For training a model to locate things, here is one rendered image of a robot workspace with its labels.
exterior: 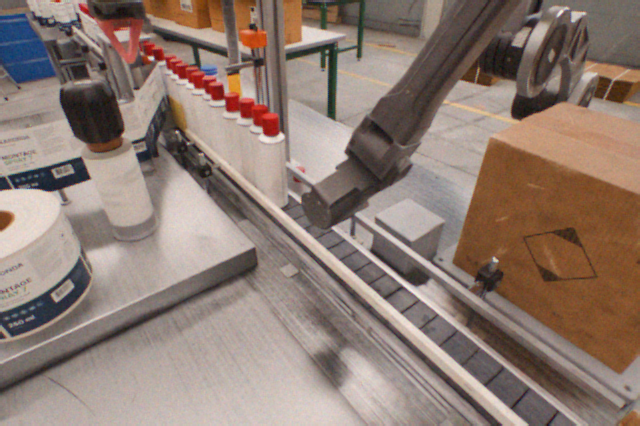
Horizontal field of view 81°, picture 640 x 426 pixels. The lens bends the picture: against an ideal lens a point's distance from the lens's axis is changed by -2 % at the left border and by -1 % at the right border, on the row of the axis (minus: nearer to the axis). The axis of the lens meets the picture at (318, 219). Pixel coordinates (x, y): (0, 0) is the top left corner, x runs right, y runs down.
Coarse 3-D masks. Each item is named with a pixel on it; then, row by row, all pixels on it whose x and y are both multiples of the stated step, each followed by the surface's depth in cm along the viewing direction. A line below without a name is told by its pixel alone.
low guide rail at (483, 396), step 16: (240, 176) 87; (256, 192) 81; (272, 208) 77; (288, 224) 73; (304, 240) 70; (320, 256) 67; (336, 272) 65; (368, 288) 60; (384, 304) 57; (400, 320) 55; (416, 336) 53; (432, 352) 51; (448, 368) 49; (464, 384) 48; (480, 384) 47; (480, 400) 47; (496, 400) 45; (496, 416) 45; (512, 416) 44
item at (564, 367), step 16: (304, 176) 78; (368, 224) 65; (384, 240) 63; (416, 256) 59; (432, 272) 56; (448, 288) 55; (464, 288) 54; (480, 304) 51; (496, 320) 50; (512, 336) 48; (528, 336) 47; (544, 352) 45; (560, 368) 44; (576, 368) 44; (576, 384) 43; (592, 384) 42; (608, 400) 41
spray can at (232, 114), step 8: (224, 96) 81; (232, 96) 80; (232, 104) 81; (224, 112) 83; (232, 112) 82; (224, 120) 83; (232, 120) 82; (224, 128) 85; (232, 128) 83; (232, 136) 85; (232, 144) 86; (232, 152) 87; (240, 152) 87; (232, 160) 89; (240, 160) 88; (240, 168) 90
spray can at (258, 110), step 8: (256, 104) 76; (264, 104) 76; (256, 112) 74; (264, 112) 75; (256, 120) 76; (256, 128) 76; (256, 136) 77; (256, 144) 78; (256, 152) 79; (256, 160) 80; (256, 168) 82; (256, 176) 83; (256, 184) 85; (264, 192) 85
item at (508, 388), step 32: (352, 256) 71; (352, 288) 64; (384, 288) 64; (384, 320) 59; (416, 320) 59; (416, 352) 55; (448, 352) 55; (480, 352) 55; (512, 384) 51; (544, 416) 47
